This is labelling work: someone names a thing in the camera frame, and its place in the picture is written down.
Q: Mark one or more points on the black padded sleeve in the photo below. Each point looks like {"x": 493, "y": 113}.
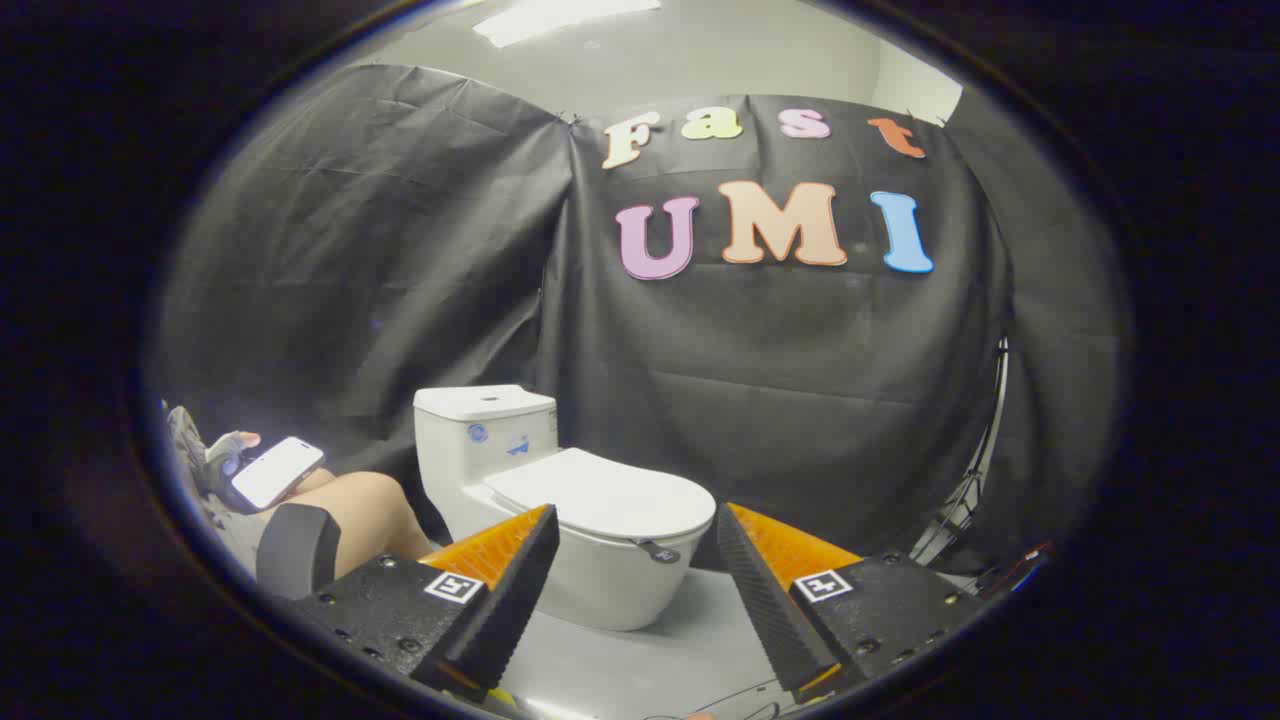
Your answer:
{"x": 296, "y": 548}

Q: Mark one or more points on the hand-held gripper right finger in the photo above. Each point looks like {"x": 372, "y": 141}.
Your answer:
{"x": 765, "y": 600}

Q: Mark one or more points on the white smartphone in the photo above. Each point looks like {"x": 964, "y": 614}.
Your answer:
{"x": 278, "y": 472}

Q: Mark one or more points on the black backdrop cloth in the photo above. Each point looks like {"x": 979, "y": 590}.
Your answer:
{"x": 750, "y": 380}

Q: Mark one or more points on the white ceramic toilet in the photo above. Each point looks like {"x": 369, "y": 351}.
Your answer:
{"x": 610, "y": 590}

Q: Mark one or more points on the white toilet lid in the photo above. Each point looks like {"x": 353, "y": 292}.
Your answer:
{"x": 600, "y": 495}

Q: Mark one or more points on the ceiling light panel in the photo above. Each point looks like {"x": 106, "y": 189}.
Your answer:
{"x": 560, "y": 15}

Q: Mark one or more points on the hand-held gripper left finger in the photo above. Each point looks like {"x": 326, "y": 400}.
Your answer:
{"x": 510, "y": 600}

